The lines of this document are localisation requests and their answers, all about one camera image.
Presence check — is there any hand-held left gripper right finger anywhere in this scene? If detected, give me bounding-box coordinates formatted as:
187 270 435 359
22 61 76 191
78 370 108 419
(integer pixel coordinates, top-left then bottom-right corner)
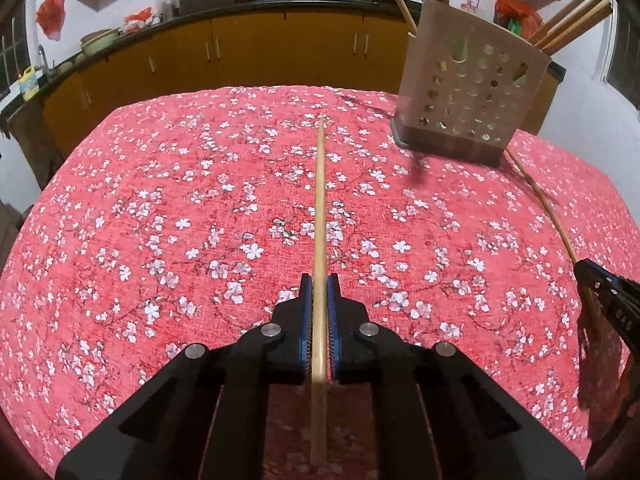
326 274 586 480

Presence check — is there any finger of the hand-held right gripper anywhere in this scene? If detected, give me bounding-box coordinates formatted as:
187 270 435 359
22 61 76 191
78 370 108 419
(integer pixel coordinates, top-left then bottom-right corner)
574 259 640 356

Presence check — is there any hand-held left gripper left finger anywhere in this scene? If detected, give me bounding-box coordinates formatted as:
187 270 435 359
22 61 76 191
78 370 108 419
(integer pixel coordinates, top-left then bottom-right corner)
55 274 316 480

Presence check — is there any beige perforated utensil holder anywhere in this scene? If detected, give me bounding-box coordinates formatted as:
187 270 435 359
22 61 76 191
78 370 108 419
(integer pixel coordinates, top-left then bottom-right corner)
390 0 552 168

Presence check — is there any red floral tablecloth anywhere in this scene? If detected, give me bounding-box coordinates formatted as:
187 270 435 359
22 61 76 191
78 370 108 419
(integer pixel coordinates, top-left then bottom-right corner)
0 85 640 480

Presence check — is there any barred window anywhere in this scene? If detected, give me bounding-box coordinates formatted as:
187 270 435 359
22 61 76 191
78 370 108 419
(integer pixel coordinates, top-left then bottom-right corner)
602 0 640 111
0 0 28 98

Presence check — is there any large red plastic bag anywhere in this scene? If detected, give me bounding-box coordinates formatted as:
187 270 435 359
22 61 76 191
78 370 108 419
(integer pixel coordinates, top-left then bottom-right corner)
492 0 543 41

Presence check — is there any black kitchen countertop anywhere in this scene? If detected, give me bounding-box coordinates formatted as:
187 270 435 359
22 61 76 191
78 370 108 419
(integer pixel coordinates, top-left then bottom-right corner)
0 0 568 121

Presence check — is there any red and white plastic bag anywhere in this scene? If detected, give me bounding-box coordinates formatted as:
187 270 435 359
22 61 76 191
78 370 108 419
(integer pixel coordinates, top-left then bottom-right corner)
122 7 162 35

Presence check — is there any green basin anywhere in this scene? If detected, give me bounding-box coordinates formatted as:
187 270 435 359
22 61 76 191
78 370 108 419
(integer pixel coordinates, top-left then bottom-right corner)
80 29 121 57

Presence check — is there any yellow detergent bottle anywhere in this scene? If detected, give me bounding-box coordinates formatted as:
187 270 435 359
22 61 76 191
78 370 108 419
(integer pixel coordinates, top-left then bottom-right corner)
17 64 41 102

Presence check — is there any red plastic bag on hook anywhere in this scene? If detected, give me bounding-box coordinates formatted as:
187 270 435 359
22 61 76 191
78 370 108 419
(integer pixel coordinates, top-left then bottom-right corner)
36 0 67 41

